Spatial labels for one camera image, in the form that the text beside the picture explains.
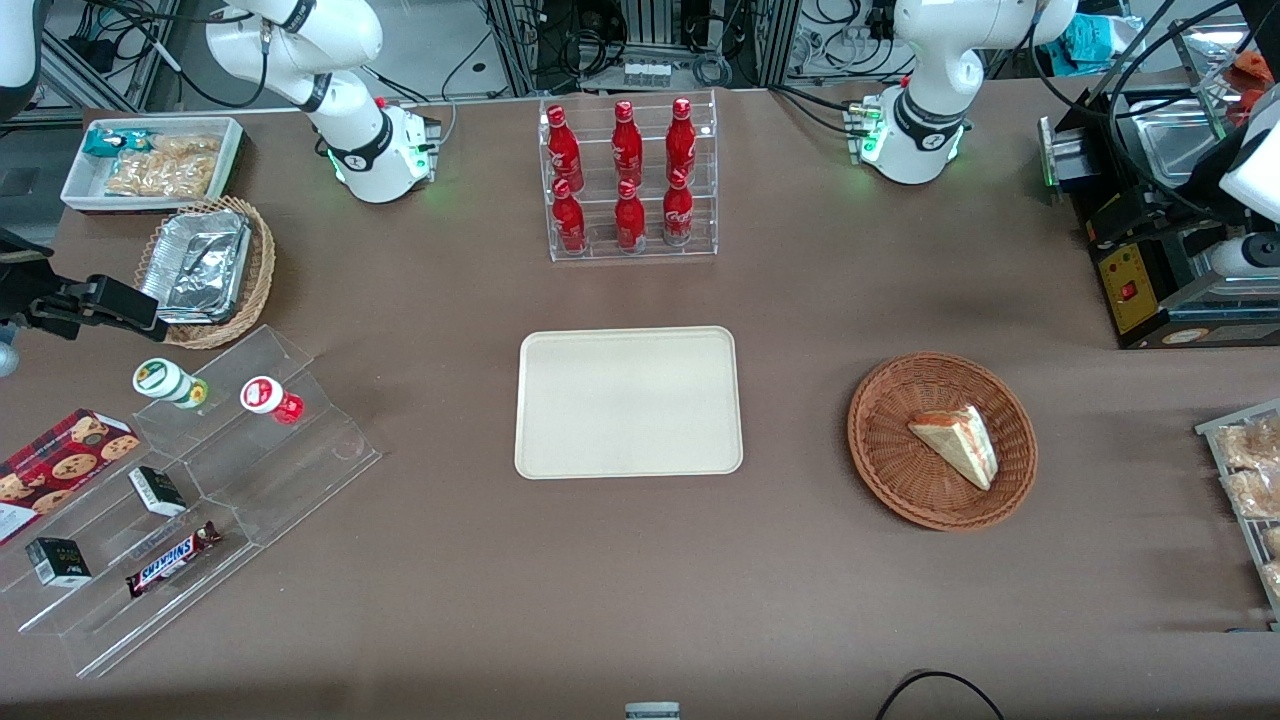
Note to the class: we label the grey device edge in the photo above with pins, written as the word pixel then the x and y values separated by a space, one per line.
pixel 652 711

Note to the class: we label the triangular sandwich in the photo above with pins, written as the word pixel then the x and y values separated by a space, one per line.
pixel 960 440

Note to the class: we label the cream plastic tray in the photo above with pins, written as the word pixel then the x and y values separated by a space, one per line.
pixel 628 402

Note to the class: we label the teal plastic bag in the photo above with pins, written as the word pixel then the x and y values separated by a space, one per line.
pixel 1095 42

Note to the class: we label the small black box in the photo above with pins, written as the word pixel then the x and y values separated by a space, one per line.
pixel 58 562
pixel 157 491

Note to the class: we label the red cap white bottle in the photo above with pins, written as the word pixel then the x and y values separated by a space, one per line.
pixel 265 396

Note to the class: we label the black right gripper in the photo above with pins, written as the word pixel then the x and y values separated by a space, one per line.
pixel 22 289

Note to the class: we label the teal snack packet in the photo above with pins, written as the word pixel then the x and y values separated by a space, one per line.
pixel 112 142

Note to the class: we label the clear bag of crackers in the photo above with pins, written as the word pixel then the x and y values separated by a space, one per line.
pixel 185 146
pixel 160 177

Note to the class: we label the aluminium foil container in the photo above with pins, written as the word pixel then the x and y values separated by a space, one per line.
pixel 195 265

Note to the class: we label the green cap white bottle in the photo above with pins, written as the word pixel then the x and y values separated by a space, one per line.
pixel 165 381

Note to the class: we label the black sealing machine yellow panel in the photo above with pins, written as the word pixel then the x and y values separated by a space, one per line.
pixel 1150 260

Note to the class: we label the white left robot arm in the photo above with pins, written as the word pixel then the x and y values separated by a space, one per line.
pixel 930 60

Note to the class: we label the white rectangular snack bin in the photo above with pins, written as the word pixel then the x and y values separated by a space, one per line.
pixel 90 190

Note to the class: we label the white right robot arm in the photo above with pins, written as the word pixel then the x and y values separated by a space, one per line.
pixel 350 50

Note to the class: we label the light wicker basket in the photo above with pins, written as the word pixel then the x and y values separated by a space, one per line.
pixel 255 270

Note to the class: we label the red cola bottle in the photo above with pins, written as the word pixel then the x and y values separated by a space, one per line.
pixel 681 142
pixel 630 218
pixel 678 212
pixel 627 145
pixel 565 150
pixel 570 222

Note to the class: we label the wrapped bread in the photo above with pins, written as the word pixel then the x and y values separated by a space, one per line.
pixel 1255 493
pixel 1255 445

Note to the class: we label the Snickers chocolate bar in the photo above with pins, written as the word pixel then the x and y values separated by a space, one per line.
pixel 170 560

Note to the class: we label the clear acrylic stepped display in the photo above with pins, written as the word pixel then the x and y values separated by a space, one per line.
pixel 280 470

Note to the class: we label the clear acrylic bottle rack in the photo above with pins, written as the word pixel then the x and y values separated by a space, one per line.
pixel 700 170

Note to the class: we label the small clear vial box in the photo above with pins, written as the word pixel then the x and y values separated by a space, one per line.
pixel 646 72

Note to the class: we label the tray of packaged snacks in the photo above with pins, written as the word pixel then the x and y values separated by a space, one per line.
pixel 1215 440

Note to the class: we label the red cookie box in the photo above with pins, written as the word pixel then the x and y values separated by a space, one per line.
pixel 60 465

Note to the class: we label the brown round wicker basket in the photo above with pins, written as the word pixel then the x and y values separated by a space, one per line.
pixel 890 440

